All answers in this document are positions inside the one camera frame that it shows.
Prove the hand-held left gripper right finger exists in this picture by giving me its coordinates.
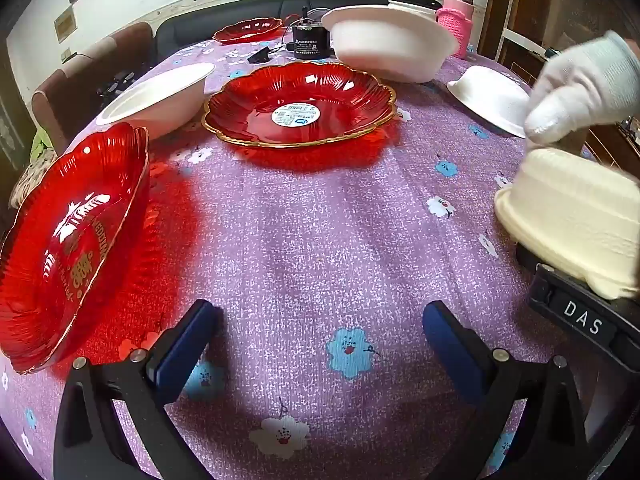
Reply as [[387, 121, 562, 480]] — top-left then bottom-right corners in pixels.
[[422, 301, 591, 480]]

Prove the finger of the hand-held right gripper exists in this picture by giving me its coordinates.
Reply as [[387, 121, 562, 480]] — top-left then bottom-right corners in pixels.
[[515, 244, 543, 272]]

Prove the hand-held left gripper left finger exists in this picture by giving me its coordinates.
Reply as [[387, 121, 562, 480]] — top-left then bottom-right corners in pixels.
[[52, 299, 223, 480]]

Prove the cream paper bowl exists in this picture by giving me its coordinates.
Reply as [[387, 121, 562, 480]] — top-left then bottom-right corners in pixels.
[[494, 147, 640, 301]]

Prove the white paper bowl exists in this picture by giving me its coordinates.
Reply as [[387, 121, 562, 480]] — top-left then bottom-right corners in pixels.
[[95, 62, 216, 141], [446, 66, 531, 139]]

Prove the large red gold-print plate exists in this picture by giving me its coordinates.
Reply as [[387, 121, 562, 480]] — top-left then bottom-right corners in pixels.
[[0, 122, 151, 375]]

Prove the red plate with round sticker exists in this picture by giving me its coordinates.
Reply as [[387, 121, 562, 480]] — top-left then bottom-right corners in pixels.
[[201, 62, 398, 149]]

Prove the large white foam bowl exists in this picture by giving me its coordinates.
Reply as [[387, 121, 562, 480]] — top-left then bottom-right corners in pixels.
[[320, 5, 458, 84]]

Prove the person's right hand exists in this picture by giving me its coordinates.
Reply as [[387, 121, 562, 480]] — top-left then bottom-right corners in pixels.
[[524, 30, 640, 148]]

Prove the purple floral tablecloth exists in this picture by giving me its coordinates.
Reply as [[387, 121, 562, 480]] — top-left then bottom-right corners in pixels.
[[0, 35, 640, 480]]

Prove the patterned brown blanket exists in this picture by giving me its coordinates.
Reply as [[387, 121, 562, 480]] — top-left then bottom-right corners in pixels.
[[9, 160, 57, 211]]

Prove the pink knit-sleeved bottle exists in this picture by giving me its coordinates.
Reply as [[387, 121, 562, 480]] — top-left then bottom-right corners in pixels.
[[436, 0, 475, 58]]

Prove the green cushion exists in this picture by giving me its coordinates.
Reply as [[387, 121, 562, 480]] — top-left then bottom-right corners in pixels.
[[29, 127, 47, 162]]

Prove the black gadget pile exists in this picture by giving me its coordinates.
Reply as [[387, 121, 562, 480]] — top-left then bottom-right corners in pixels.
[[97, 70, 136, 98]]

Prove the brown chair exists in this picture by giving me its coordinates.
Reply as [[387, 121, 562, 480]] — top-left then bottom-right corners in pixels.
[[31, 22, 153, 156]]

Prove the black cylindrical motor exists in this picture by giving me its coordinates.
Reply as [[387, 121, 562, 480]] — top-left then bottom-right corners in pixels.
[[289, 7, 332, 58]]

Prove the black leather sofa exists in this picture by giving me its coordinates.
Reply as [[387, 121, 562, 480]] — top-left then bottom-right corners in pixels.
[[155, 0, 446, 53]]

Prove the small red plate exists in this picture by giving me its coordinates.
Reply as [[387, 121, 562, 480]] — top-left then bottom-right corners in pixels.
[[212, 17, 284, 43]]

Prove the wall switch plate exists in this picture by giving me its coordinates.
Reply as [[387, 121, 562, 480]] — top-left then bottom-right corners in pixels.
[[54, 7, 76, 43]]

